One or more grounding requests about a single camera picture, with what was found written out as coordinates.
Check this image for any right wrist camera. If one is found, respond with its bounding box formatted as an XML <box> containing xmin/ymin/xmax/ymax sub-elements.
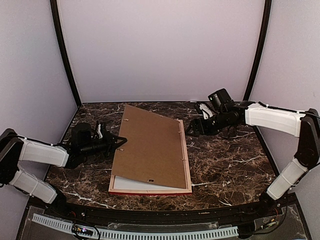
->
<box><xmin>194</xmin><ymin>88</ymin><xmax>235</xmax><ymax>120</ymax></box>

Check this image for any cat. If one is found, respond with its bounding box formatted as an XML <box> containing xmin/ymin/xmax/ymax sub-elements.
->
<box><xmin>113</xmin><ymin>176</ymin><xmax>182</xmax><ymax>191</ymax></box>

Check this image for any white slotted cable duct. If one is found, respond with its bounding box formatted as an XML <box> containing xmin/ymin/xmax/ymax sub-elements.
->
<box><xmin>31</xmin><ymin>213</ymin><xmax>239</xmax><ymax>240</ymax></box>

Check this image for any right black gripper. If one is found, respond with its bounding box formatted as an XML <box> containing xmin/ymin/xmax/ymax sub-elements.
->
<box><xmin>185</xmin><ymin>110</ymin><xmax>230</xmax><ymax>137</ymax></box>

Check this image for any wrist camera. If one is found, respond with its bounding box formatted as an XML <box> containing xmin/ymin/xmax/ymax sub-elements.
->
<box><xmin>70</xmin><ymin>121</ymin><xmax>103</xmax><ymax>146</ymax></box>
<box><xmin>194</xmin><ymin>88</ymin><xmax>235</xmax><ymax>120</ymax></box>

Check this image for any red wooden picture frame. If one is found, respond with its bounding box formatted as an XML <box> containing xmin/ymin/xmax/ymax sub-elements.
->
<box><xmin>108</xmin><ymin>130</ymin><xmax>192</xmax><ymax>196</ymax></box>

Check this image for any left black corner post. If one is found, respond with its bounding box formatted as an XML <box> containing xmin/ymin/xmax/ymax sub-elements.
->
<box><xmin>49</xmin><ymin>0</ymin><xmax>82</xmax><ymax>108</ymax></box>

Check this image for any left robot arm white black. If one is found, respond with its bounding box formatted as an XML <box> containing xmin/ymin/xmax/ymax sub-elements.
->
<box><xmin>0</xmin><ymin>128</ymin><xmax>127</xmax><ymax>218</ymax></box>

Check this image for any brown frame backing board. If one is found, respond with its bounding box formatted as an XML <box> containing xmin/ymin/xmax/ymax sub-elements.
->
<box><xmin>111</xmin><ymin>104</ymin><xmax>187</xmax><ymax>189</ymax></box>

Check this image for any black front rail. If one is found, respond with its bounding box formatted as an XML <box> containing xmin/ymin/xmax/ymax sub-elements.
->
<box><xmin>29</xmin><ymin>194</ymin><xmax>296</xmax><ymax>227</ymax></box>

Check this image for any right black corner post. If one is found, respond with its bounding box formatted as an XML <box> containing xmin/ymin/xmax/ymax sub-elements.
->
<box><xmin>243</xmin><ymin>0</ymin><xmax>272</xmax><ymax>101</ymax></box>

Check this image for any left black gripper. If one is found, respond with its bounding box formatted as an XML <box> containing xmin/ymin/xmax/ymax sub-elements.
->
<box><xmin>80</xmin><ymin>130</ymin><xmax>127</xmax><ymax>158</ymax></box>

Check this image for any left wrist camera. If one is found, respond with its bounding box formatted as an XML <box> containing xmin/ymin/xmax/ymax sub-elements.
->
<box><xmin>70</xmin><ymin>121</ymin><xmax>103</xmax><ymax>146</ymax></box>

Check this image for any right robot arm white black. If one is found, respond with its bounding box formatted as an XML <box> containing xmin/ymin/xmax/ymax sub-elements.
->
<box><xmin>185</xmin><ymin>100</ymin><xmax>320</xmax><ymax>217</ymax></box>

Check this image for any black corner post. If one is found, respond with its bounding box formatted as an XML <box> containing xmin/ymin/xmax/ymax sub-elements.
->
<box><xmin>49</xmin><ymin>0</ymin><xmax>82</xmax><ymax>108</ymax></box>
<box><xmin>243</xmin><ymin>0</ymin><xmax>272</xmax><ymax>101</ymax></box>

